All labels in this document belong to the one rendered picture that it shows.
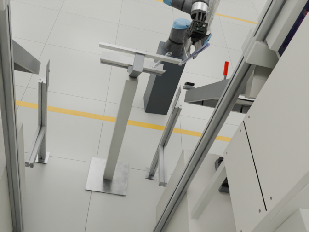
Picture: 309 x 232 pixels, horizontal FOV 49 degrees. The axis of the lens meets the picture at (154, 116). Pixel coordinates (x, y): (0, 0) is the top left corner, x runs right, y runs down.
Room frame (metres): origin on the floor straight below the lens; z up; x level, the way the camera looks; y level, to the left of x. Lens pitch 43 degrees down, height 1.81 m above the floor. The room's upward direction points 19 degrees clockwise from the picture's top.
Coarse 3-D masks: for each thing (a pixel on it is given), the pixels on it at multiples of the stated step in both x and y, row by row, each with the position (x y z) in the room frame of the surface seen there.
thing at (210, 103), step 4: (204, 100) 1.42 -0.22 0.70; (208, 100) 1.43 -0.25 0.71; (212, 100) 1.44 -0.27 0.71; (216, 100) 1.45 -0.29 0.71; (200, 104) 1.40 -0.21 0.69; (204, 104) 1.41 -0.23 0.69; (208, 104) 1.42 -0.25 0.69; (212, 104) 1.43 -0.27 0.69; (216, 104) 1.43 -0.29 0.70; (236, 104) 1.47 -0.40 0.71; (232, 108) 1.45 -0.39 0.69; (236, 108) 1.46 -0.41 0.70; (240, 108) 1.47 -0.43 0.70; (244, 108) 1.47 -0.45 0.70; (248, 108) 1.48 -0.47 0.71; (244, 112) 1.46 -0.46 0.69
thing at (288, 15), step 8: (288, 0) 0.88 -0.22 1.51; (296, 0) 0.84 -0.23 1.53; (304, 0) 0.84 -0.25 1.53; (264, 8) 0.98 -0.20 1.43; (288, 8) 0.86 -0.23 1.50; (296, 8) 0.84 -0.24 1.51; (280, 16) 0.87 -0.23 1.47; (288, 16) 0.84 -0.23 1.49; (296, 16) 0.84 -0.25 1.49; (280, 24) 0.85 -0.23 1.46; (288, 24) 0.84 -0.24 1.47; (272, 32) 0.87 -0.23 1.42; (280, 32) 0.84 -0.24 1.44; (288, 32) 0.84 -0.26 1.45; (272, 40) 0.85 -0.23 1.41; (280, 40) 0.84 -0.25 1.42; (272, 48) 0.84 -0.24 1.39; (280, 48) 0.87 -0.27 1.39; (280, 56) 0.82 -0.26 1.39; (176, 96) 1.40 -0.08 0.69; (160, 152) 1.32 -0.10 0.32; (160, 160) 1.26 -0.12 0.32; (216, 160) 1.09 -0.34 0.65; (160, 168) 1.20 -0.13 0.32; (216, 168) 1.06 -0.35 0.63; (152, 176) 1.37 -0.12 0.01; (160, 176) 1.15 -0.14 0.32; (160, 184) 1.12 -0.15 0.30; (224, 184) 0.95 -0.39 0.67
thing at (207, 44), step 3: (204, 45) 1.14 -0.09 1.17; (207, 45) 1.12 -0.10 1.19; (201, 48) 1.16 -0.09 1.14; (204, 48) 1.15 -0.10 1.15; (195, 51) 1.23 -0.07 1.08; (198, 51) 1.20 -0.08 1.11; (201, 51) 1.19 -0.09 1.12; (192, 54) 1.26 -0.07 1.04; (195, 54) 1.24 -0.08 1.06; (192, 57) 1.29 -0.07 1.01; (183, 60) 1.39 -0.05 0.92; (186, 60) 1.36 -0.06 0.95; (183, 63) 1.41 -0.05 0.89
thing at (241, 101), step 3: (246, 84) 0.96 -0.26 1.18; (237, 99) 1.04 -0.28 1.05; (240, 99) 1.04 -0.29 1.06; (243, 99) 1.04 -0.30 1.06; (246, 99) 1.05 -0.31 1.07; (237, 102) 1.11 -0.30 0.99; (240, 102) 1.10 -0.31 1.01; (243, 102) 1.09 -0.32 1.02; (246, 102) 1.08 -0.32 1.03; (249, 102) 1.06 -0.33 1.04; (252, 102) 1.05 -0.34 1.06
